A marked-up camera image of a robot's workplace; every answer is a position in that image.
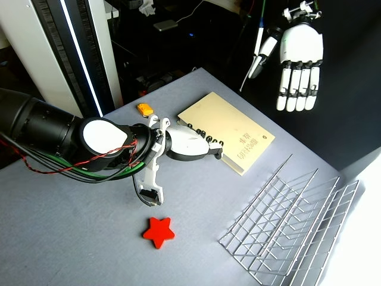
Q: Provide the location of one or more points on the cream paperback book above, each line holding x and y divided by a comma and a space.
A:
238, 122

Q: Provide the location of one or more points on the orange toy brick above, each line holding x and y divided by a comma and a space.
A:
144, 109

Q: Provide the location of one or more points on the grey power bank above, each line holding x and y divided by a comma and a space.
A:
165, 25

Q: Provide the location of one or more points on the red star block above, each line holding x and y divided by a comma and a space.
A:
158, 232

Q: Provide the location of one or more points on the white crumpled paper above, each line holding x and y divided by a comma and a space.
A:
147, 7

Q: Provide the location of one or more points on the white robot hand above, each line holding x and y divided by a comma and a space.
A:
302, 44
187, 143

